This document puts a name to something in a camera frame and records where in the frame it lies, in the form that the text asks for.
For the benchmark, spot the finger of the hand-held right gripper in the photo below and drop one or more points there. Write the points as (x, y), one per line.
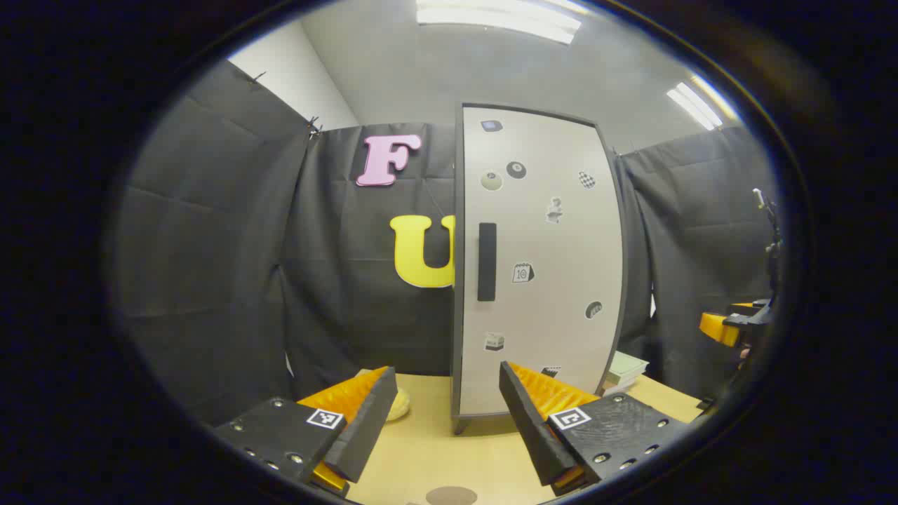
(742, 306)
(717, 328)

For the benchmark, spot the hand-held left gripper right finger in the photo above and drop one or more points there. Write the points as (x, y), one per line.
(533, 435)

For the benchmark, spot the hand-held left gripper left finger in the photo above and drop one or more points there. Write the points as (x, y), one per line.
(365, 435)

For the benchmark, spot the brown round coaster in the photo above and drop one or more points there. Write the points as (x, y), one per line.
(451, 496)

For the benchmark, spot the grey cabinet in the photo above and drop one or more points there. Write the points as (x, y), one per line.
(457, 280)

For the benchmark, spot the pale yellow round bun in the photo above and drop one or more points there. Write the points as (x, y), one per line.
(400, 407)

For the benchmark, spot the black backdrop cloth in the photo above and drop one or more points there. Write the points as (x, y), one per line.
(210, 245)

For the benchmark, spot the small cloth clip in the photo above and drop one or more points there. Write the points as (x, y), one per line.
(313, 126)
(257, 77)

